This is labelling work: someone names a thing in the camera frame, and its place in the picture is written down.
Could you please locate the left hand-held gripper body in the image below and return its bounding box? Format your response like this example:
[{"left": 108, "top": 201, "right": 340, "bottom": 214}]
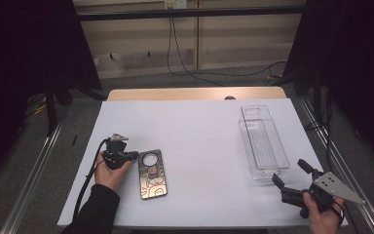
[{"left": 102, "top": 133, "right": 134, "bottom": 171}]

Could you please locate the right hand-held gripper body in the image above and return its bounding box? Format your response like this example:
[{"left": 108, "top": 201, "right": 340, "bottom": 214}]
[{"left": 280, "top": 171, "right": 366, "bottom": 219}]

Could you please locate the cartoon print phone case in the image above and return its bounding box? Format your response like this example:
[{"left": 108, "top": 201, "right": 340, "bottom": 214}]
[{"left": 137, "top": 148, "right": 168, "bottom": 201}]

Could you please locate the clear plastic container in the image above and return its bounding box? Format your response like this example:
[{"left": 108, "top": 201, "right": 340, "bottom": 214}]
[{"left": 238, "top": 104, "right": 291, "bottom": 181}]

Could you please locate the person's left hand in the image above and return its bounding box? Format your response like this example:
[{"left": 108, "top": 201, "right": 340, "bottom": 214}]
[{"left": 93, "top": 152, "right": 132, "bottom": 193}]

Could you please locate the person's right hand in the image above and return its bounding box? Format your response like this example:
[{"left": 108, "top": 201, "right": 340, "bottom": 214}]
[{"left": 302, "top": 191, "right": 346, "bottom": 234}]

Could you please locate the white table sheet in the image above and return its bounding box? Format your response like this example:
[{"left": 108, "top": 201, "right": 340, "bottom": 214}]
[{"left": 56, "top": 97, "right": 349, "bottom": 228}]

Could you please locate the black metal stand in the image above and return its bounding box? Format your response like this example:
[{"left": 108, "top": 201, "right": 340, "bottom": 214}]
[
  {"left": 44, "top": 76, "right": 109, "bottom": 137},
  {"left": 266, "top": 64, "right": 325, "bottom": 131}
]

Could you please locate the wooden table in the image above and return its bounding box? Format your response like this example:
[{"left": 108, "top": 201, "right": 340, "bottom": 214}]
[{"left": 106, "top": 86, "right": 288, "bottom": 101}]

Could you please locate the black curtain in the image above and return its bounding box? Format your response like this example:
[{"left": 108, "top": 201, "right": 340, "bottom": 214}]
[
  {"left": 0, "top": 0, "right": 102, "bottom": 188},
  {"left": 283, "top": 0, "right": 374, "bottom": 172}
]

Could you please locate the right hand-held gripper cable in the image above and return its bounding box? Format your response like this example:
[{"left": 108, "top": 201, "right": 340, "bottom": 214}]
[{"left": 332, "top": 198, "right": 346, "bottom": 227}]

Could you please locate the hand-held gripper cable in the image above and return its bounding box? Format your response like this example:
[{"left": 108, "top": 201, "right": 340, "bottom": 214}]
[
  {"left": 332, "top": 198, "right": 346, "bottom": 227},
  {"left": 72, "top": 138, "right": 111, "bottom": 222}
]

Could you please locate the black floor cable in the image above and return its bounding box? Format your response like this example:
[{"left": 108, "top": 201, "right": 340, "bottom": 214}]
[{"left": 305, "top": 91, "right": 335, "bottom": 170}]

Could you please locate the left hand-held gripper cable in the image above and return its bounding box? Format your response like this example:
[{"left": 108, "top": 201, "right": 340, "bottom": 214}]
[{"left": 72, "top": 138, "right": 111, "bottom": 222}]

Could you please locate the metal floor rail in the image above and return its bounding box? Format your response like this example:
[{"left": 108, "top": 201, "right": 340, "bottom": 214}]
[
  {"left": 300, "top": 97, "right": 374, "bottom": 234},
  {"left": 0, "top": 106, "right": 71, "bottom": 234}
]

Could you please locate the yellow floor cable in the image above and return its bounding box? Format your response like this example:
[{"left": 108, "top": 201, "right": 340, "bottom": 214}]
[{"left": 25, "top": 94, "right": 47, "bottom": 117}]

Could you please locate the black wall socket cable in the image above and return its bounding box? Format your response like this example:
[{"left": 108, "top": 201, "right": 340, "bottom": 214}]
[
  {"left": 171, "top": 18, "right": 288, "bottom": 78},
  {"left": 166, "top": 18, "right": 225, "bottom": 88}
]

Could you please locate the black horizontal frame bar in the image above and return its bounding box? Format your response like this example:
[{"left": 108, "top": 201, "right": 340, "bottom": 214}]
[{"left": 77, "top": 5, "right": 306, "bottom": 22}]

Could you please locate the white wall socket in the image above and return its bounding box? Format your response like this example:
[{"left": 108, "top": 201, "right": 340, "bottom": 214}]
[{"left": 164, "top": 0, "right": 189, "bottom": 10}]

